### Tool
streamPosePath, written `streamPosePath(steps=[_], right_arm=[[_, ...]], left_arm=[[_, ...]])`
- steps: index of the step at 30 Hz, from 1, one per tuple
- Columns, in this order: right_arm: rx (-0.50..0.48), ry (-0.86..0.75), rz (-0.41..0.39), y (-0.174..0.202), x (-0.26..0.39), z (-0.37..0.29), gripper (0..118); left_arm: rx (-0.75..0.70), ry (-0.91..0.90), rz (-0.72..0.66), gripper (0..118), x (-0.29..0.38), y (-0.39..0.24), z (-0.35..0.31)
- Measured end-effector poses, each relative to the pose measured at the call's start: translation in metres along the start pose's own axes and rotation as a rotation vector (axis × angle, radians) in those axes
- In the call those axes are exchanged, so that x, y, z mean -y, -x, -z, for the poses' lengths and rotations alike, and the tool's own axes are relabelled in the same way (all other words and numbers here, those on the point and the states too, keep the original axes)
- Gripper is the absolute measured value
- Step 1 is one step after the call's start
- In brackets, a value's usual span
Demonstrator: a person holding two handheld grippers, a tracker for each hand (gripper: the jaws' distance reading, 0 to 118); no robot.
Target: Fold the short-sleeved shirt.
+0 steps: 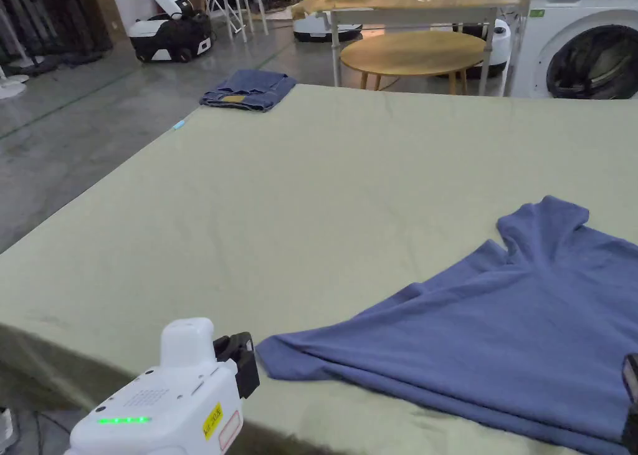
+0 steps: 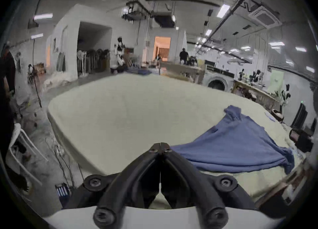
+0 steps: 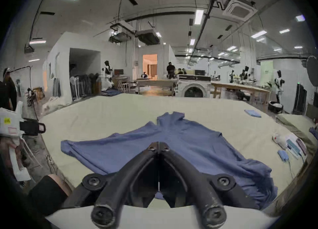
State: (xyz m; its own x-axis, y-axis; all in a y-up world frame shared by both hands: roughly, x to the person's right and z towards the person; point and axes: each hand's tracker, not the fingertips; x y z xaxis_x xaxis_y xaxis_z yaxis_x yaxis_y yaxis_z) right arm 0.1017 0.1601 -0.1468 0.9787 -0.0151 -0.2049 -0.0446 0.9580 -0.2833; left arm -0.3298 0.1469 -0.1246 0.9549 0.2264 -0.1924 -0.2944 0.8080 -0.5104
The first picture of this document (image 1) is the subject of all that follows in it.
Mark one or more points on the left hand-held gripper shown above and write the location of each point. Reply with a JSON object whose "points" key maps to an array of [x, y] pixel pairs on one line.
{"points": [[174, 400]]}

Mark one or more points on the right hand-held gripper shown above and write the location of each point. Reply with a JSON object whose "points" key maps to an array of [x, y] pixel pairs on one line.
{"points": [[633, 380]]}

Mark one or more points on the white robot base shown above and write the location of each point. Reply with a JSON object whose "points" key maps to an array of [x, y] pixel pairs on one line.
{"points": [[498, 41], [319, 26]]}

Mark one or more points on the blue shirt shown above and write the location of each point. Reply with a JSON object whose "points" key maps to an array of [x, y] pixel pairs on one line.
{"points": [[498, 335]]}

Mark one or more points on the bed with pale green sheet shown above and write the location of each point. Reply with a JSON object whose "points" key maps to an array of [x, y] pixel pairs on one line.
{"points": [[299, 215]]}

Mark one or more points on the small light blue pen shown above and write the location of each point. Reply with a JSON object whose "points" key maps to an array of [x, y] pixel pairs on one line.
{"points": [[178, 125]]}

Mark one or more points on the folded blue denim garment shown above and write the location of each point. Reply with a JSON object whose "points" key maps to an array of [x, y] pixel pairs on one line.
{"points": [[251, 88]]}

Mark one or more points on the white washing machine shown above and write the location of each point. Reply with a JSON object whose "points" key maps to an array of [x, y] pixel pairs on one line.
{"points": [[558, 41]]}

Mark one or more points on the white and black robot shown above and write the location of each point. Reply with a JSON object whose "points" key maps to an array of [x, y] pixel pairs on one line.
{"points": [[167, 31]]}

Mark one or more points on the rack of dark clothes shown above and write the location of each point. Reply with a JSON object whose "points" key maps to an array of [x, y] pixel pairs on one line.
{"points": [[50, 11]]}

